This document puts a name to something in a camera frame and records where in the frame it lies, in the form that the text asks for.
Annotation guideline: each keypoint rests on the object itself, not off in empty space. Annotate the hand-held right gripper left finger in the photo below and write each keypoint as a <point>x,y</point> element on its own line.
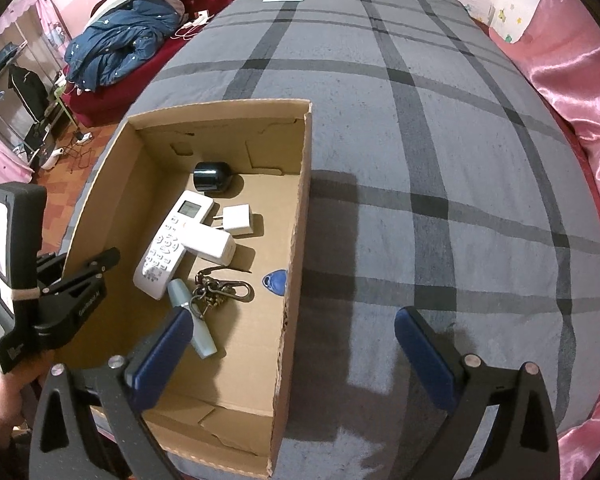
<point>162,360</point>

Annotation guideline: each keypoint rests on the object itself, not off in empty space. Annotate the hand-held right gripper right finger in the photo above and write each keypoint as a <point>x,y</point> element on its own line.
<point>425,360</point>

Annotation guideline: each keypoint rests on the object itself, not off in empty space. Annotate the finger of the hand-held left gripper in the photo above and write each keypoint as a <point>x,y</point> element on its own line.
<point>80,267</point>
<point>70,310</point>

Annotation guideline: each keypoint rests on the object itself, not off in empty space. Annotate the teal plastic bottle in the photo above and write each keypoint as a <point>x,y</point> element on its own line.
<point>177,292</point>

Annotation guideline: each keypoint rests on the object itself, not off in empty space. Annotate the cardboard box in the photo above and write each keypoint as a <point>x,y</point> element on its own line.
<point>245,360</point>

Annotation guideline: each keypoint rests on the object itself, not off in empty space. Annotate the white remote control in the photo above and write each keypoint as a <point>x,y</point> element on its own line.
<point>165,250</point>

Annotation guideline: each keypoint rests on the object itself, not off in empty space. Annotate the large white charger plug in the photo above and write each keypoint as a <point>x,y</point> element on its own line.
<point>210,242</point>

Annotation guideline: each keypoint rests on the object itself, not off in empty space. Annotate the blue key fob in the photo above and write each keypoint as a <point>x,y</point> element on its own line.
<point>275,282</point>

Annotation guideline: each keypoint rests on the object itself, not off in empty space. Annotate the small white charger plug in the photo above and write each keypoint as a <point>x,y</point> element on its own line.
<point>237,220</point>

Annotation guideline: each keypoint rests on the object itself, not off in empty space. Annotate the black cylindrical speaker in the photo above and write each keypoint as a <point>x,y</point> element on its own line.
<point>212,175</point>

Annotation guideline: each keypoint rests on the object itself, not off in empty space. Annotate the person's left hand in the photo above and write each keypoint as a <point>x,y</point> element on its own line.
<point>0,400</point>

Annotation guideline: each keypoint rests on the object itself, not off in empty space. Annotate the pink printed curtain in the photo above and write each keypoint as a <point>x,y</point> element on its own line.
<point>50,25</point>
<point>2,160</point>

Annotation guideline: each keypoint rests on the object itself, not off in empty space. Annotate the white floor power strip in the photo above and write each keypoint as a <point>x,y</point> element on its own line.
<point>83,137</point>

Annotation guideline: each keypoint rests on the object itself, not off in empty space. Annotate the metal clothes rack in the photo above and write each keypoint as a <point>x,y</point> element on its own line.
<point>0,95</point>

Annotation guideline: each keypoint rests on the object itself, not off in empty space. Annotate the black hanging garment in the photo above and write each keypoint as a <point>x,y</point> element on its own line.
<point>27,92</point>

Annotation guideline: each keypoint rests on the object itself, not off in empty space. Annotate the blue star-print jacket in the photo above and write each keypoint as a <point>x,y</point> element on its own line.
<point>120,40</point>

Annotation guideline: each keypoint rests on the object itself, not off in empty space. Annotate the pink satin cloth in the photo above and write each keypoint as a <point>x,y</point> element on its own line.
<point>580,75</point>

